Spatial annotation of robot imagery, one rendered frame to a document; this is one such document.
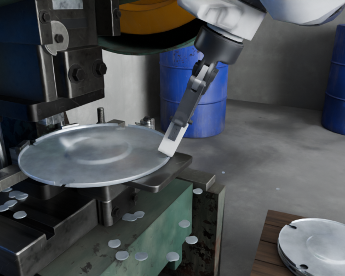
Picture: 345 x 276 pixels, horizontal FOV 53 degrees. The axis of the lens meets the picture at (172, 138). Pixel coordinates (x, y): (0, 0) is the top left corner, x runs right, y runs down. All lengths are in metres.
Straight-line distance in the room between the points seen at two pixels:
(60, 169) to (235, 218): 1.37
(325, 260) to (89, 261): 0.70
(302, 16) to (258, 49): 3.50
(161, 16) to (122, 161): 0.44
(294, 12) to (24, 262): 0.51
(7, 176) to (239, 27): 0.48
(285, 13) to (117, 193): 0.43
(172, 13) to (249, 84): 3.15
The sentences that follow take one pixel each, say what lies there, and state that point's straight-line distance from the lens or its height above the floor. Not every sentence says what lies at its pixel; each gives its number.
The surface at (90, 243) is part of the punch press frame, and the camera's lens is 0.67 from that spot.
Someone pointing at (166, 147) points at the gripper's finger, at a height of 0.80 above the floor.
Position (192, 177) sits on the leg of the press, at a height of 0.64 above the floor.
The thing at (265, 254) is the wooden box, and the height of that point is 0.35.
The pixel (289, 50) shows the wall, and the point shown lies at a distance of 3.86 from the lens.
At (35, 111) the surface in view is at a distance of 0.63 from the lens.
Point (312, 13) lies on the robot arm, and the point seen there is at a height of 1.04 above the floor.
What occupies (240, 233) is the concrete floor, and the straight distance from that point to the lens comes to 1.78.
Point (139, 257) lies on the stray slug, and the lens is 0.62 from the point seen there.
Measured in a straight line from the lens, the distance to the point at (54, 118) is 0.73.
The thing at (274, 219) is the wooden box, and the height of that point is 0.35.
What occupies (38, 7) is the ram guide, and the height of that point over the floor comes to 1.04.
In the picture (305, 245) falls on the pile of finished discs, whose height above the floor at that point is 0.38.
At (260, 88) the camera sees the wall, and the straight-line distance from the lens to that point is 3.99.
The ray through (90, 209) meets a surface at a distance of 0.67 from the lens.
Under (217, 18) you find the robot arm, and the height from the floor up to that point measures 1.03.
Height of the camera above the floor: 1.05
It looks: 21 degrees down
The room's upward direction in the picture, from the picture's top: straight up
